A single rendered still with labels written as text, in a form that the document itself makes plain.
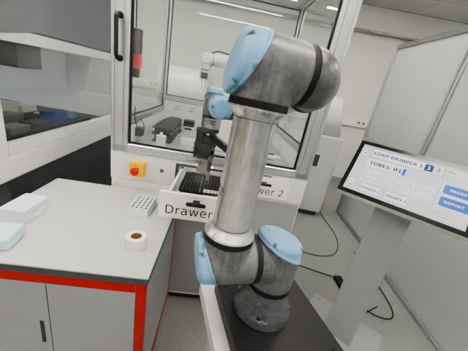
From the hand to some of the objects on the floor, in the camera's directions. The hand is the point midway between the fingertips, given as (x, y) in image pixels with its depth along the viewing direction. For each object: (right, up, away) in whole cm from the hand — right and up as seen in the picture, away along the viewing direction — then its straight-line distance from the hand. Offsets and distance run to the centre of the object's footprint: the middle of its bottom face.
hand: (208, 176), depth 102 cm
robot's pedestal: (+4, -109, -7) cm, 110 cm away
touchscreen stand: (+73, -102, +48) cm, 134 cm away
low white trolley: (-60, -86, +22) cm, 107 cm away
